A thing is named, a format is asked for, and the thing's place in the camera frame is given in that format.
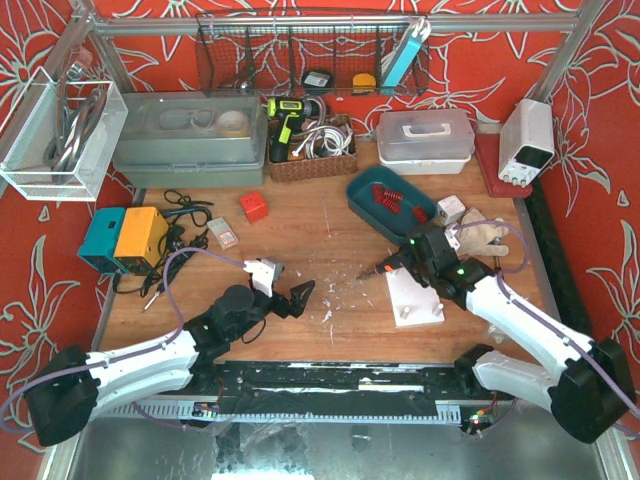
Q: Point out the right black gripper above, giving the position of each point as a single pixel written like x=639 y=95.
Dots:
x=410 y=257

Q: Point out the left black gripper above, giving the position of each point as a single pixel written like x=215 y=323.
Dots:
x=286 y=303

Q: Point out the orange black screwdriver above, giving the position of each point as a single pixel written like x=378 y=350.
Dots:
x=379 y=269

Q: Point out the large red spring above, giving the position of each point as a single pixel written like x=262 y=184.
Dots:
x=380 y=194

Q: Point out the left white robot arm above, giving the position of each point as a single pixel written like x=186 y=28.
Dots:
x=76 y=387

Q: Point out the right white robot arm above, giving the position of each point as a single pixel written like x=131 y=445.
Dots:
x=586 y=385

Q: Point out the red spring in tray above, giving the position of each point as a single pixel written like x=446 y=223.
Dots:
x=420 y=215
x=393 y=206

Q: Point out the white cube adapter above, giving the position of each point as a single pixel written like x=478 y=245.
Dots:
x=449 y=210

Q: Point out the beige work glove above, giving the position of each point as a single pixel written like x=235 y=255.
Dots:
x=474 y=237

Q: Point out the white peg board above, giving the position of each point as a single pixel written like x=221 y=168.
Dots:
x=412 y=304

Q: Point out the teal plastic tray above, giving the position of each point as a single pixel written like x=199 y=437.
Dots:
x=394 y=228

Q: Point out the small clear screw box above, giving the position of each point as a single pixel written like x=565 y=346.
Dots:
x=223 y=233

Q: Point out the red cube adapter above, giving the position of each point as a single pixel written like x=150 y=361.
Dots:
x=254 y=207

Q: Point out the white plastic lidded box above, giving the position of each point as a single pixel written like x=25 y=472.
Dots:
x=425 y=142

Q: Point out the soldering iron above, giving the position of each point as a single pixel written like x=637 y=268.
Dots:
x=158 y=292

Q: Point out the brown wicker basket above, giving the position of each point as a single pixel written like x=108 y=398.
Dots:
x=331 y=153

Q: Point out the white power supply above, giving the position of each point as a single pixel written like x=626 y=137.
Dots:
x=526 y=143

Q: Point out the yellow soldering station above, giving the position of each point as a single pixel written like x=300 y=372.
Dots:
x=140 y=244

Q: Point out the yellow tape measure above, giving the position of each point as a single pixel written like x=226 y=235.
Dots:
x=363 y=84

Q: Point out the green black drill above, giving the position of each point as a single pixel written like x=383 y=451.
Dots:
x=290 y=114

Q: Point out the grey plastic storage box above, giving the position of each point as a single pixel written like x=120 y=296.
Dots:
x=189 y=140

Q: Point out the teal device box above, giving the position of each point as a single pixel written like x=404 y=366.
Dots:
x=98 y=247

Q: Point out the blue white case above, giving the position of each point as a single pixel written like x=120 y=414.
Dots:
x=395 y=64

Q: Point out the clear acrylic box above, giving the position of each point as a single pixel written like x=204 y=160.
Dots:
x=58 y=140

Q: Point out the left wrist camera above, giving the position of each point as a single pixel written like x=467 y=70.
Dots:
x=263 y=274

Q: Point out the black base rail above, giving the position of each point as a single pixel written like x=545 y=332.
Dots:
x=332 y=391

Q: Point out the black wire basket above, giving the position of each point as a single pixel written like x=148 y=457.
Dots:
x=253 y=61

